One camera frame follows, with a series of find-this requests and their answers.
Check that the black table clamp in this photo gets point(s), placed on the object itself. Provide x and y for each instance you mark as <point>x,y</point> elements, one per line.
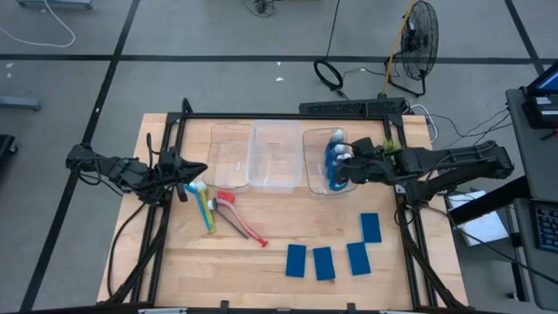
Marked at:
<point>349,306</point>
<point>224,304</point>

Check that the black aluminium table frame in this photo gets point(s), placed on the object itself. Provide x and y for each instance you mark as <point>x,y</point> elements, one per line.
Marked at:
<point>192,116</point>

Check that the tall clear plastic bin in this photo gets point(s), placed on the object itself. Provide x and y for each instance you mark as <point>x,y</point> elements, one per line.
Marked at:
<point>274,152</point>

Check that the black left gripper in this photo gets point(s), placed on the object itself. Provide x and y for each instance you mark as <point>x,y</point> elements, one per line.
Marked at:
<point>168,172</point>

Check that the yellow-green dish brush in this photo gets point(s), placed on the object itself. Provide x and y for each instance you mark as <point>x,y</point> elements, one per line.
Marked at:
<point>207,209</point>

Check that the white paper sheet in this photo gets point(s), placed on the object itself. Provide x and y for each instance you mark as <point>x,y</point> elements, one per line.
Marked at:
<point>484,227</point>

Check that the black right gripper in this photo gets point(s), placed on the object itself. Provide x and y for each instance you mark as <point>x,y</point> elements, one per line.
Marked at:
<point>370,168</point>

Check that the black floor fan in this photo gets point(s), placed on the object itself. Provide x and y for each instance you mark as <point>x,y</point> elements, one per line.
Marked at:
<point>420,41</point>

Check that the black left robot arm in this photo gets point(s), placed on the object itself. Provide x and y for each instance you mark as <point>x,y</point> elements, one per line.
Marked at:
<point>113,168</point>

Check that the grey metal floor beam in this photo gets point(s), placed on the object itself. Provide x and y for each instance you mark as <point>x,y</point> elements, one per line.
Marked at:
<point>54,3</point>
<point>19,103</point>

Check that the black laptop computer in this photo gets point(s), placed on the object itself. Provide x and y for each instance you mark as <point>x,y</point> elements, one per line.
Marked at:
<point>542,109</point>

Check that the grey desk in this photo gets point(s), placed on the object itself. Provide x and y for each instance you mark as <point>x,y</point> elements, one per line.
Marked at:
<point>523,152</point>

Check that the blue sponge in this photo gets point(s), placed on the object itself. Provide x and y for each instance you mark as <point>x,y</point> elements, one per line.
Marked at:
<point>358,258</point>
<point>371,227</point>
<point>296,261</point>
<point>324,263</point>

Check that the black diagonal bar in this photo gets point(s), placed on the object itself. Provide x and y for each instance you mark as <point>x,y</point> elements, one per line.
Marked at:
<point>488,200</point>

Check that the black keyboard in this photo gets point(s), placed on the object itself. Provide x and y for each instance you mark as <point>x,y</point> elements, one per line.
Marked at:
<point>547,227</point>

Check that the grey dish brush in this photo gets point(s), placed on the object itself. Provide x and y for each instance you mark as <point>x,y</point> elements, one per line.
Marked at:
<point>231,222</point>

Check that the green potted plant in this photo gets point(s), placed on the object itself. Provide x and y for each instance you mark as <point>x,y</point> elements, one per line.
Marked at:
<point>391,146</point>

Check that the red dish brush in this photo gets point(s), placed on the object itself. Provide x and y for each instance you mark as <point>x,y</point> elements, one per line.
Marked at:
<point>226,197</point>

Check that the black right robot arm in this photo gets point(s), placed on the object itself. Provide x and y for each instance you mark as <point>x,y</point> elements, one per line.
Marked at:
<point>457,159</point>

